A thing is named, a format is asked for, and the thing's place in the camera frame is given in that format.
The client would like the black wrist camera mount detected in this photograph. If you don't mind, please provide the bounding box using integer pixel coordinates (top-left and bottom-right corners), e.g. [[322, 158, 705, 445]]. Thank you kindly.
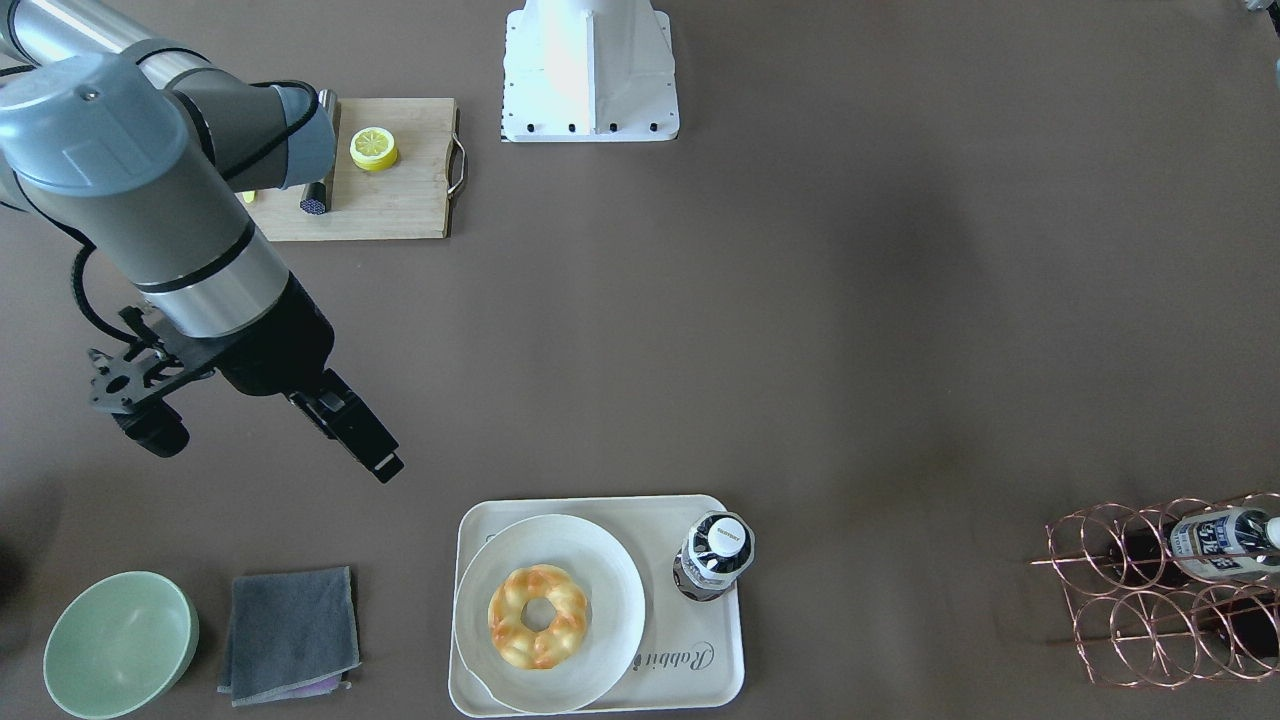
[[70, 245, 215, 457]]

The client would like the copper wire bottle rack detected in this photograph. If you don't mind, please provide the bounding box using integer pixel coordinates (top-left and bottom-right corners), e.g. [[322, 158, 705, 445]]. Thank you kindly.
[[1039, 492, 1277, 688]]

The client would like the mint green bowl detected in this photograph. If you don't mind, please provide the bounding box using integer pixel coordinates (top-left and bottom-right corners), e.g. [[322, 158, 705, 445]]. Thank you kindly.
[[44, 571, 200, 719]]

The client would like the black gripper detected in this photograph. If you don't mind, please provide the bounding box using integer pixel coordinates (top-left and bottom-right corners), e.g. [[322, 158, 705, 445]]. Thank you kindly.
[[216, 275, 404, 484]]

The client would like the grey folded cloth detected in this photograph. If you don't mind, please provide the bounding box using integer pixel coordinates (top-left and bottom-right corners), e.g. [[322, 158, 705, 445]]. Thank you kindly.
[[218, 566, 361, 707]]

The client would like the cream serving tray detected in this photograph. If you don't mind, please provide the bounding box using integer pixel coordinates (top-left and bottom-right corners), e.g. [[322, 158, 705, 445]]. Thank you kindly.
[[448, 495, 745, 717]]

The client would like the bottle in rack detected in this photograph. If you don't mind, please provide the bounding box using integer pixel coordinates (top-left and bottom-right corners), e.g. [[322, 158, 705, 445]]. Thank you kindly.
[[1106, 507, 1279, 589]]

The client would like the black handled knife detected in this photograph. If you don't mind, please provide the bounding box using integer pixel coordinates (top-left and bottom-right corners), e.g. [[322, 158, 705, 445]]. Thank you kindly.
[[296, 88, 337, 215]]

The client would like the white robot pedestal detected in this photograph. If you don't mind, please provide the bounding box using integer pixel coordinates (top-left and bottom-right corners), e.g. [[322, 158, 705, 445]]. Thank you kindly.
[[500, 1, 681, 143]]

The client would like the white plate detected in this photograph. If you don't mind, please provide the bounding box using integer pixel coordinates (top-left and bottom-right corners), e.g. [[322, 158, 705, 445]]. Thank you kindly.
[[453, 514, 646, 714]]

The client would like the brown sauce bottle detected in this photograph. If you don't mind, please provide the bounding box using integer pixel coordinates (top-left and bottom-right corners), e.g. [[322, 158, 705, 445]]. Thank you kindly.
[[673, 510, 756, 602]]

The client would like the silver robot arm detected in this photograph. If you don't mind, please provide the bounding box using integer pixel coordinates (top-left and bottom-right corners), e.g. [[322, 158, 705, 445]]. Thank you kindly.
[[1, 1, 403, 482]]

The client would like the wooden cutting board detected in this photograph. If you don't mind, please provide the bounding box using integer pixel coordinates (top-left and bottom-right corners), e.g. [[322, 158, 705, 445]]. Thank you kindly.
[[246, 97, 466, 242]]

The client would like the yellow lemon half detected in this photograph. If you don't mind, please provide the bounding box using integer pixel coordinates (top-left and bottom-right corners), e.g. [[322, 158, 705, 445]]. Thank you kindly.
[[348, 126, 401, 172]]

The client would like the glazed donut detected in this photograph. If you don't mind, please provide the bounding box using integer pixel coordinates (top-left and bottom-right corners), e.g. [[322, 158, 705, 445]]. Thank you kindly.
[[488, 564, 590, 670]]

